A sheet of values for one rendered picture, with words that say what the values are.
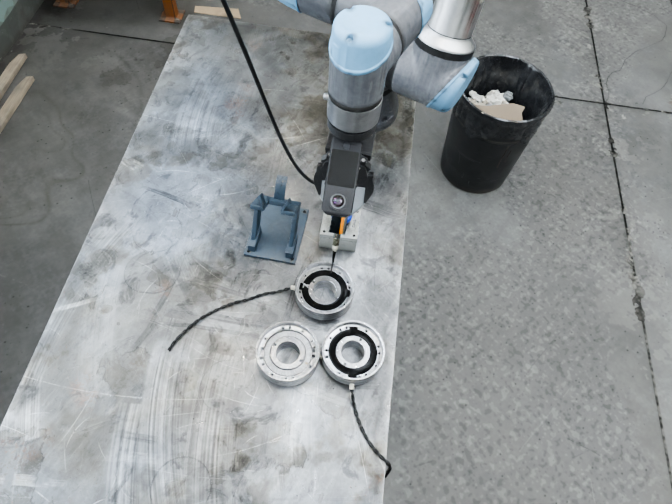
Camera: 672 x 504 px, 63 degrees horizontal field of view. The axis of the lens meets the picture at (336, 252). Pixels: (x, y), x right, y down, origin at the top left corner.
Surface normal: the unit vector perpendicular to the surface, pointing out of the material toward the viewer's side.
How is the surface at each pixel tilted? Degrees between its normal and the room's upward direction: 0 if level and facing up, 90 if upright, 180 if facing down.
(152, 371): 0
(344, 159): 32
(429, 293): 0
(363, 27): 0
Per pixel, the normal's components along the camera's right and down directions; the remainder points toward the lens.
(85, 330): 0.06, -0.52
